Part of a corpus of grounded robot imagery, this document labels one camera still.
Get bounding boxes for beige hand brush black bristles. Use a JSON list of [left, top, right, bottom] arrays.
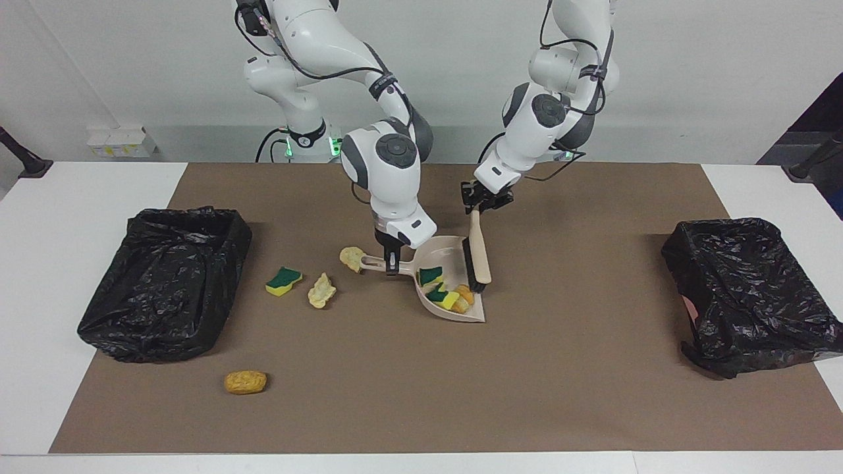
[[462, 209, 493, 294]]

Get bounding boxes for brown paper table mat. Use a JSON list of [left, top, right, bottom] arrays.
[[49, 163, 843, 455]]

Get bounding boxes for golden brown foam chunk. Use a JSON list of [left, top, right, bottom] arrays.
[[223, 370, 269, 396]]

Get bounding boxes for beige plastic dustpan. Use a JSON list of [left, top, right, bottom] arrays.
[[359, 235, 487, 323]]

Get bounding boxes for white wall socket box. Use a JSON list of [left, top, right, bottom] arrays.
[[87, 126, 159, 159]]

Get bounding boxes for black right arm base cable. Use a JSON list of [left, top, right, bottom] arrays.
[[255, 127, 291, 163]]

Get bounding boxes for black stand leg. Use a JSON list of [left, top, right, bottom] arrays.
[[787, 128, 843, 182], [0, 125, 53, 179]]

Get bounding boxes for black arm base cable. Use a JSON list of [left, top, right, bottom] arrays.
[[255, 127, 291, 163], [477, 130, 508, 165]]

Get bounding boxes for black left arm base cable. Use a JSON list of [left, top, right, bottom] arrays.
[[477, 130, 508, 165]]

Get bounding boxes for dark fabric panel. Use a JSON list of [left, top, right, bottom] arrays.
[[756, 71, 843, 165]]

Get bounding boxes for black trash bag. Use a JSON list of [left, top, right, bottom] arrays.
[[661, 218, 843, 380], [77, 207, 253, 364]]

